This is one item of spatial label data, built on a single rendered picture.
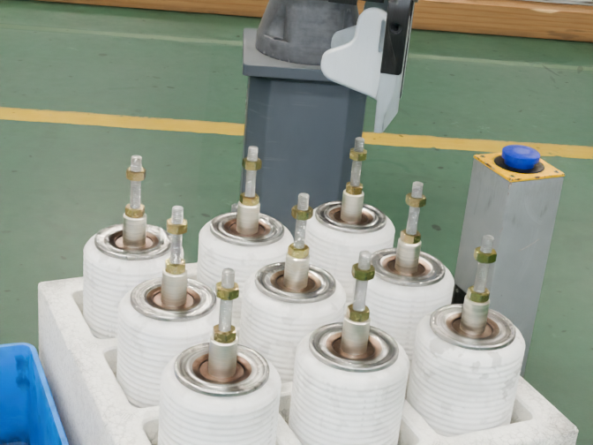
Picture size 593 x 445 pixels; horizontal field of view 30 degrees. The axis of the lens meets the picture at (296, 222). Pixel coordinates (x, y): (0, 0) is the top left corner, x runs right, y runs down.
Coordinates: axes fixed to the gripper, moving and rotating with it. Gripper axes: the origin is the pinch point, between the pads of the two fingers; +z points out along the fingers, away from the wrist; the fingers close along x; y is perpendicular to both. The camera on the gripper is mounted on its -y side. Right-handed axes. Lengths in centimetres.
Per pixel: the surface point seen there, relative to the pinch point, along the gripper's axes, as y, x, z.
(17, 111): 74, -108, 46
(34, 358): 32.6, -10.2, 34.3
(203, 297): 14.5, -3.9, 20.9
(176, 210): 17.0, -2.8, 12.3
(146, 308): 18.8, -0.7, 20.9
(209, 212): 30, -76, 46
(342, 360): 1.3, 2.7, 20.9
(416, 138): -1, -124, 46
